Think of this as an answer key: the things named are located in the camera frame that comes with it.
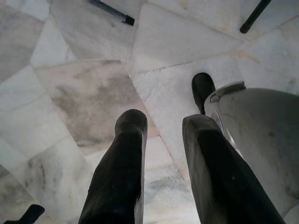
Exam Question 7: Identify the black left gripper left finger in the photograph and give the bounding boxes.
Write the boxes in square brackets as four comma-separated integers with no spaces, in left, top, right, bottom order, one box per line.
[78,108,148,224]

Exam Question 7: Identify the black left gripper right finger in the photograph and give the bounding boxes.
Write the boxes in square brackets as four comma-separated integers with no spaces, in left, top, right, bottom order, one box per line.
[181,113,286,224]

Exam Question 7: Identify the black robot left foot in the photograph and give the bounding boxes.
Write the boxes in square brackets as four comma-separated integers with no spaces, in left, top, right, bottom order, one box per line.
[191,72,217,115]

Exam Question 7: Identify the silver metal clothes rack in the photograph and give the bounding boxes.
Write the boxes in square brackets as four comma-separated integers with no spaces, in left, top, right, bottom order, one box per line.
[88,0,135,26]

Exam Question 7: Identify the black folding table legs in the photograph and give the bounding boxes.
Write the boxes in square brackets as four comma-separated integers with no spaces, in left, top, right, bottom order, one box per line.
[239,0,272,35]

